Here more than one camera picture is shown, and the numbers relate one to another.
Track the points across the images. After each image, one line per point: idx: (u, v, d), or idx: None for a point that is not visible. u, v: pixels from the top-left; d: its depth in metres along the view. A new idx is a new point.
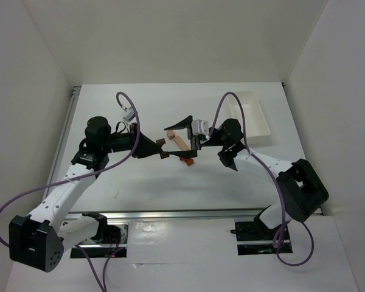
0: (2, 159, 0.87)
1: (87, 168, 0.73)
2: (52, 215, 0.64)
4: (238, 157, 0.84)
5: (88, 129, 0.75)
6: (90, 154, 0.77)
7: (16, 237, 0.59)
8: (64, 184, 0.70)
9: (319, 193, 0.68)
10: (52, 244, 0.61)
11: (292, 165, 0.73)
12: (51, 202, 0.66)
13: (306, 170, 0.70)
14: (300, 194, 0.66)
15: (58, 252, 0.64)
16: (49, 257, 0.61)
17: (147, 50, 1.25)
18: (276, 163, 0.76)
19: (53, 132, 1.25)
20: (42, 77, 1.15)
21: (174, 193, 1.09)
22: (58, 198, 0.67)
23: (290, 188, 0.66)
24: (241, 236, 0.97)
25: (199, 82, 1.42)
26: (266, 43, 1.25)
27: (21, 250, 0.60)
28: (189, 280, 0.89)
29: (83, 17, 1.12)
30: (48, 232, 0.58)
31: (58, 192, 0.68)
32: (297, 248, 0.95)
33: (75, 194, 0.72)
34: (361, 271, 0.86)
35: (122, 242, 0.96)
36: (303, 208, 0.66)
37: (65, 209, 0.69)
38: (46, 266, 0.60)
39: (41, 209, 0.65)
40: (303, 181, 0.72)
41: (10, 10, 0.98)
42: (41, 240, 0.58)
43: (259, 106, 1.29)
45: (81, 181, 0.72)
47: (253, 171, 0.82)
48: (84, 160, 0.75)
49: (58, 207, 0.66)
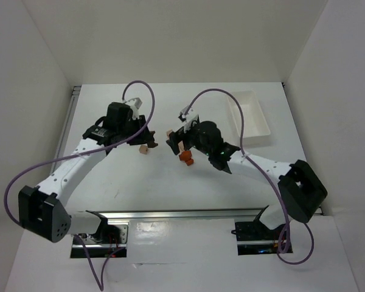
0: (2, 159, 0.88)
1: (98, 143, 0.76)
2: (60, 188, 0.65)
4: (233, 160, 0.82)
5: (111, 107, 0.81)
6: (102, 131, 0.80)
7: (22, 208, 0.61)
8: (73, 158, 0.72)
9: (319, 194, 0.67)
10: (58, 216, 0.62)
11: (291, 166, 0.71)
12: (59, 176, 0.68)
13: (305, 170, 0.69)
14: (302, 196, 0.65)
15: (65, 225, 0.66)
16: (55, 229, 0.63)
17: (147, 50, 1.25)
18: (274, 166, 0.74)
19: (53, 132, 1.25)
20: (43, 78, 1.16)
21: (174, 193, 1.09)
22: (67, 172, 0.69)
23: (291, 190, 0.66)
24: (241, 236, 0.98)
25: (199, 82, 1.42)
26: (266, 42, 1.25)
27: (28, 220, 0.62)
28: (190, 280, 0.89)
29: (83, 17, 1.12)
30: (54, 205, 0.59)
31: (67, 166, 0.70)
32: (297, 248, 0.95)
33: (84, 170, 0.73)
34: (361, 271, 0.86)
35: (122, 242, 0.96)
36: (305, 210, 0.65)
37: (72, 184, 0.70)
38: (53, 237, 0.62)
39: (49, 181, 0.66)
40: (302, 182, 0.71)
41: (10, 11, 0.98)
42: (47, 212, 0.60)
43: (259, 106, 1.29)
45: (90, 157, 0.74)
47: (249, 174, 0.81)
48: (97, 135, 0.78)
49: (67, 180, 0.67)
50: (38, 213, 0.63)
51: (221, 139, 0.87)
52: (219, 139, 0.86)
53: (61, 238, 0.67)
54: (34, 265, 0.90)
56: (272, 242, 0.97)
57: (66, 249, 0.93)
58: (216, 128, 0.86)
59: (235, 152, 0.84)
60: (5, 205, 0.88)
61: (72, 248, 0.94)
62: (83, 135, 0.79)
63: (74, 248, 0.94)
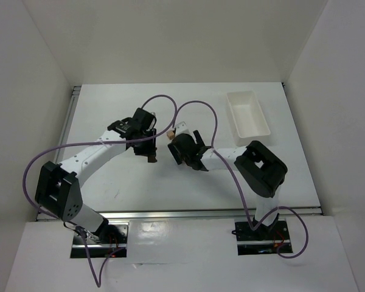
0: (2, 159, 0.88)
1: (121, 136, 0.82)
2: (80, 168, 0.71)
4: (204, 157, 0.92)
5: (138, 111, 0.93)
6: (126, 126, 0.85)
7: (42, 181, 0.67)
8: (97, 145, 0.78)
9: (278, 168, 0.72)
10: (73, 194, 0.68)
11: (247, 148, 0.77)
12: (81, 159, 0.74)
13: (260, 149, 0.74)
14: (258, 171, 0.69)
15: (76, 206, 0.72)
16: (67, 208, 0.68)
17: (147, 50, 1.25)
18: (233, 151, 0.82)
19: (54, 132, 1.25)
20: (43, 78, 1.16)
21: (174, 193, 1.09)
22: (88, 156, 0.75)
23: (247, 167, 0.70)
24: (241, 236, 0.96)
25: (198, 82, 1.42)
26: (266, 42, 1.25)
27: (45, 194, 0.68)
28: (190, 281, 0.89)
29: (83, 17, 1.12)
30: (72, 183, 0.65)
31: (90, 151, 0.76)
32: (297, 249, 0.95)
33: (104, 157, 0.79)
34: (361, 271, 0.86)
35: (123, 242, 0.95)
36: (265, 184, 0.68)
37: (92, 168, 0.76)
38: (64, 215, 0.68)
39: (71, 162, 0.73)
40: (262, 161, 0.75)
41: (11, 11, 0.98)
42: (65, 188, 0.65)
43: (259, 106, 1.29)
45: (112, 147, 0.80)
47: (218, 165, 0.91)
48: (120, 128, 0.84)
49: (87, 163, 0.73)
50: (54, 191, 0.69)
51: (192, 143, 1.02)
52: (191, 145, 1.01)
53: (70, 218, 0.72)
54: (34, 265, 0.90)
56: (272, 242, 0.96)
57: (66, 249, 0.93)
58: (186, 136, 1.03)
59: (206, 151, 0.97)
60: (4, 206, 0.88)
61: (72, 248, 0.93)
62: (108, 128, 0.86)
63: (73, 248, 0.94)
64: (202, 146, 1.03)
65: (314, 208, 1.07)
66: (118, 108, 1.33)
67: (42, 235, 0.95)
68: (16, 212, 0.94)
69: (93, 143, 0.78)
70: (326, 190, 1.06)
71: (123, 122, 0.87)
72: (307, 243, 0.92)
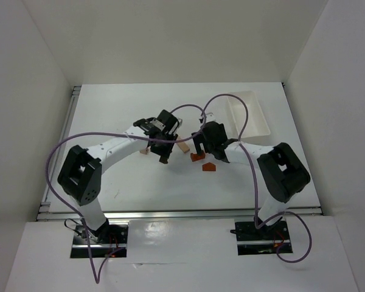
0: (2, 159, 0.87)
1: (145, 134, 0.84)
2: (104, 156, 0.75)
4: (229, 148, 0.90)
5: (163, 113, 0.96)
6: (151, 125, 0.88)
7: (68, 162, 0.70)
8: (122, 137, 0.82)
9: (300, 174, 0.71)
10: (94, 180, 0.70)
11: (274, 148, 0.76)
12: (106, 147, 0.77)
13: (286, 152, 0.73)
14: (279, 173, 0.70)
15: (93, 192, 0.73)
16: (86, 193, 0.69)
17: (147, 51, 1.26)
18: (260, 148, 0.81)
19: (54, 132, 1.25)
20: (43, 77, 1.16)
21: (174, 193, 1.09)
22: (113, 146, 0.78)
23: (269, 167, 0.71)
24: (241, 236, 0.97)
25: (198, 82, 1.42)
26: (266, 42, 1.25)
27: (67, 176, 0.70)
28: (189, 281, 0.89)
29: (83, 17, 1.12)
30: (95, 168, 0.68)
31: (115, 142, 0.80)
32: (297, 249, 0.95)
33: (126, 150, 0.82)
34: (361, 271, 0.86)
35: (122, 243, 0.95)
36: (283, 188, 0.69)
37: (114, 158, 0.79)
38: (81, 198, 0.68)
39: (97, 148, 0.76)
40: (286, 164, 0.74)
41: (11, 11, 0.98)
42: (88, 171, 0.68)
43: (259, 106, 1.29)
45: (135, 142, 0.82)
47: (241, 160, 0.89)
48: (145, 126, 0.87)
49: (111, 152, 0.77)
50: (76, 174, 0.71)
51: (219, 132, 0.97)
52: (219, 134, 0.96)
53: (86, 204, 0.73)
54: (34, 264, 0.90)
56: (272, 242, 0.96)
57: (66, 249, 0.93)
58: (215, 125, 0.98)
59: (232, 141, 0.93)
60: (4, 206, 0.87)
61: (72, 248, 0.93)
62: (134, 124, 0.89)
63: (74, 248, 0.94)
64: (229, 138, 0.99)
65: (314, 207, 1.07)
66: (118, 108, 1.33)
67: (42, 235, 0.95)
68: (16, 212, 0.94)
69: (119, 135, 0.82)
70: (326, 189, 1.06)
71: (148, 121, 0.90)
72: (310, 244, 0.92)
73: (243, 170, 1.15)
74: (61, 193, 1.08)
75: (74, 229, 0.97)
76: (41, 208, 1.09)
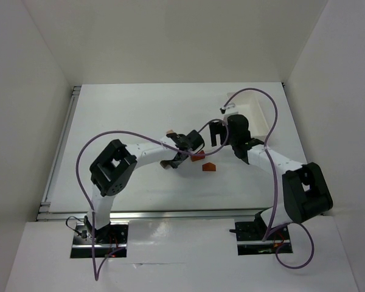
0: (2, 159, 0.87)
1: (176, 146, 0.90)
2: (140, 156, 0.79)
4: (253, 150, 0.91)
5: (193, 132, 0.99)
6: (183, 139, 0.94)
7: (106, 152, 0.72)
8: (157, 143, 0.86)
9: (322, 200, 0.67)
10: (125, 176, 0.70)
11: (302, 166, 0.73)
12: (142, 148, 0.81)
13: (315, 174, 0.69)
14: (302, 196, 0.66)
15: (120, 187, 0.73)
16: (113, 187, 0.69)
17: (148, 51, 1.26)
18: (286, 162, 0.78)
19: (54, 132, 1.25)
20: (43, 78, 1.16)
21: (174, 193, 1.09)
22: (148, 148, 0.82)
23: (293, 188, 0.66)
24: (241, 236, 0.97)
25: (198, 82, 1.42)
26: (267, 43, 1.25)
27: (101, 165, 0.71)
28: (188, 280, 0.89)
29: (83, 17, 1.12)
30: (130, 164, 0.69)
31: (151, 146, 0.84)
32: (297, 249, 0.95)
33: (157, 156, 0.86)
34: (361, 271, 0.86)
35: (123, 242, 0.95)
36: (301, 210, 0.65)
37: (145, 160, 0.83)
38: (107, 190, 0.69)
39: (134, 147, 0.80)
40: (310, 185, 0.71)
41: (11, 11, 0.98)
42: (123, 165, 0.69)
43: (259, 106, 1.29)
45: (166, 149, 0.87)
47: (261, 164, 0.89)
48: (177, 139, 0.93)
49: (145, 154, 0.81)
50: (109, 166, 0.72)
51: (246, 130, 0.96)
52: (244, 131, 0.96)
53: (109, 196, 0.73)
54: (34, 264, 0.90)
56: (272, 242, 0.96)
57: (66, 249, 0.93)
58: (243, 119, 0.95)
59: (257, 144, 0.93)
60: (4, 207, 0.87)
61: (72, 248, 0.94)
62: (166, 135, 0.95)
63: (74, 248, 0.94)
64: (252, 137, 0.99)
65: None
66: (119, 108, 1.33)
67: (42, 235, 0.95)
68: (16, 213, 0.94)
69: (155, 141, 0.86)
70: None
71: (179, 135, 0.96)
72: (313, 249, 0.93)
73: (242, 170, 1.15)
74: (61, 193, 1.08)
75: (74, 229, 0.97)
76: (41, 209, 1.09)
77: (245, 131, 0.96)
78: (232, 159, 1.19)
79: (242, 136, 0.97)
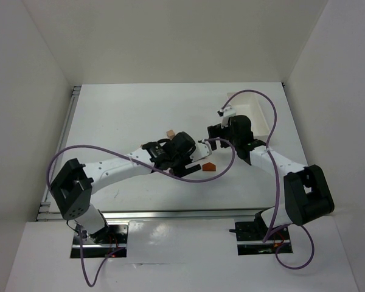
0: (2, 159, 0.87)
1: (150, 160, 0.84)
2: (98, 177, 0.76)
4: (255, 151, 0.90)
5: (180, 136, 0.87)
6: (160, 151, 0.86)
7: (63, 173, 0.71)
8: (125, 159, 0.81)
9: (324, 204, 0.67)
10: (81, 201, 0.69)
11: (305, 168, 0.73)
12: (104, 168, 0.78)
13: (317, 177, 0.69)
14: (303, 198, 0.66)
15: (81, 209, 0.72)
16: (70, 210, 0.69)
17: (147, 51, 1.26)
18: (288, 164, 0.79)
19: (53, 132, 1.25)
20: (43, 78, 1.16)
21: (174, 193, 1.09)
22: (111, 167, 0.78)
23: (294, 190, 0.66)
24: (241, 236, 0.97)
25: (198, 82, 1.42)
26: (266, 43, 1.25)
27: (59, 186, 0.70)
28: (190, 280, 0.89)
29: (84, 18, 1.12)
30: (83, 190, 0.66)
31: (115, 163, 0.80)
32: (297, 248, 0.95)
33: (126, 173, 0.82)
34: (361, 271, 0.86)
35: (123, 242, 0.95)
36: (302, 212, 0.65)
37: (111, 179, 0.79)
38: (65, 214, 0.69)
39: (95, 166, 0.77)
40: (312, 188, 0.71)
41: (11, 12, 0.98)
42: (76, 191, 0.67)
43: (258, 106, 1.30)
45: (137, 166, 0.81)
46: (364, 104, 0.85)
47: (263, 165, 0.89)
48: (154, 152, 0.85)
49: (107, 174, 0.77)
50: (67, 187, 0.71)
51: (249, 131, 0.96)
52: (248, 132, 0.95)
53: (73, 216, 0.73)
54: (34, 264, 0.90)
56: (272, 242, 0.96)
57: (67, 248, 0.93)
58: (247, 120, 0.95)
59: (260, 145, 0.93)
60: (4, 207, 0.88)
61: (72, 247, 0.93)
62: (145, 145, 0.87)
63: (73, 247, 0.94)
64: (254, 139, 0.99)
65: None
66: (118, 108, 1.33)
67: (42, 235, 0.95)
68: (16, 212, 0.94)
69: (123, 157, 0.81)
70: None
71: (159, 145, 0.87)
72: (313, 249, 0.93)
73: (242, 170, 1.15)
74: None
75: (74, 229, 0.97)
76: (41, 208, 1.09)
77: (249, 132, 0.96)
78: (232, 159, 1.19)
79: (244, 136, 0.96)
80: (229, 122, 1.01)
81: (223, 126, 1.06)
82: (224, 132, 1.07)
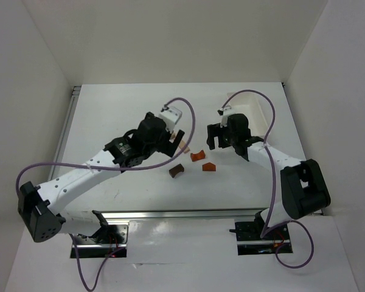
0: (2, 159, 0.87)
1: (114, 162, 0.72)
2: (56, 197, 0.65)
4: (253, 147, 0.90)
5: (143, 123, 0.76)
6: (126, 147, 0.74)
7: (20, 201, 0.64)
8: (84, 169, 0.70)
9: (320, 197, 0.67)
10: (47, 223, 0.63)
11: (301, 163, 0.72)
12: (61, 184, 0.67)
13: (313, 171, 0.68)
14: (300, 191, 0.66)
15: (53, 230, 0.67)
16: (40, 234, 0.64)
17: (147, 50, 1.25)
18: (285, 159, 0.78)
19: (53, 132, 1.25)
20: (42, 77, 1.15)
21: (174, 193, 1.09)
22: (70, 182, 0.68)
23: (290, 183, 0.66)
24: (241, 236, 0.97)
25: (198, 82, 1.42)
26: (266, 42, 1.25)
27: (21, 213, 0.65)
28: (190, 280, 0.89)
29: (83, 18, 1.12)
30: (41, 215, 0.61)
31: (73, 176, 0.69)
32: (297, 248, 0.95)
33: (90, 183, 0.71)
34: (361, 271, 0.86)
35: (123, 242, 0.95)
36: (299, 205, 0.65)
37: (73, 195, 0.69)
38: (36, 238, 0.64)
39: (50, 186, 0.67)
40: (309, 182, 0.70)
41: (11, 12, 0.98)
42: (35, 218, 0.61)
43: (258, 106, 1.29)
45: (100, 173, 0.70)
46: (364, 104, 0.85)
47: (261, 161, 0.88)
48: (117, 149, 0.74)
49: (66, 191, 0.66)
50: None
51: (246, 128, 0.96)
52: (245, 129, 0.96)
53: (49, 238, 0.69)
54: (34, 264, 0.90)
56: (272, 242, 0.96)
57: (67, 248, 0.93)
58: (243, 117, 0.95)
59: (257, 140, 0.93)
60: (4, 207, 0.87)
61: (72, 248, 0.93)
62: (108, 143, 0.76)
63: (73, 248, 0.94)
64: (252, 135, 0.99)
65: None
66: (118, 107, 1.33)
67: None
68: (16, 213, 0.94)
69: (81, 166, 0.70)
70: None
71: (124, 142, 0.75)
72: (312, 248, 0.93)
73: (242, 170, 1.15)
74: None
75: None
76: None
77: (246, 129, 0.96)
78: (232, 158, 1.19)
79: (242, 132, 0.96)
80: (227, 121, 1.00)
81: (222, 125, 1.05)
82: (222, 131, 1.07)
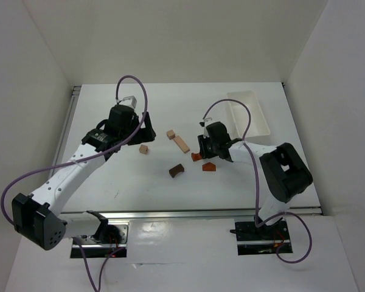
0: (2, 159, 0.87)
1: (96, 149, 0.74)
2: (53, 198, 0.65)
4: (233, 147, 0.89)
5: (113, 111, 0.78)
6: (103, 135, 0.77)
7: (16, 216, 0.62)
8: (71, 165, 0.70)
9: (302, 176, 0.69)
10: (52, 224, 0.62)
11: (277, 148, 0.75)
12: (55, 185, 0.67)
13: (290, 152, 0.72)
14: (281, 173, 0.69)
15: (59, 232, 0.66)
16: (48, 238, 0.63)
17: (146, 50, 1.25)
18: (263, 148, 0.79)
19: (53, 132, 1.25)
20: (42, 77, 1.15)
21: (173, 193, 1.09)
22: (62, 180, 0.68)
23: (271, 166, 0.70)
24: (241, 236, 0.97)
25: (197, 81, 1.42)
26: (266, 43, 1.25)
27: (22, 227, 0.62)
28: (190, 280, 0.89)
29: (83, 18, 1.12)
30: (45, 216, 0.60)
31: (62, 174, 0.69)
32: (297, 248, 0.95)
33: (81, 177, 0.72)
34: (361, 271, 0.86)
35: (122, 242, 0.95)
36: (285, 187, 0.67)
37: (68, 192, 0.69)
38: (46, 244, 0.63)
39: (43, 190, 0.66)
40: (289, 165, 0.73)
41: (11, 11, 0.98)
42: (39, 222, 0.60)
43: (259, 106, 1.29)
45: (87, 163, 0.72)
46: (364, 104, 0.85)
47: (244, 159, 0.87)
48: (95, 139, 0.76)
49: (61, 189, 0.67)
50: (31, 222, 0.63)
51: (225, 132, 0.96)
52: (224, 133, 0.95)
53: (57, 244, 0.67)
54: (34, 264, 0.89)
56: (272, 242, 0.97)
57: (67, 248, 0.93)
58: (219, 124, 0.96)
59: (236, 140, 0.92)
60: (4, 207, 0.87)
61: (72, 248, 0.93)
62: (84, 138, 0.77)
63: (73, 248, 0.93)
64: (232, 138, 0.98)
65: (315, 208, 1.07)
66: None
67: None
68: None
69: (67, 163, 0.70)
70: (326, 190, 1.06)
71: (98, 131, 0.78)
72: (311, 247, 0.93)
73: (241, 170, 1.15)
74: None
75: None
76: None
77: (225, 134, 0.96)
78: None
79: (222, 138, 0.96)
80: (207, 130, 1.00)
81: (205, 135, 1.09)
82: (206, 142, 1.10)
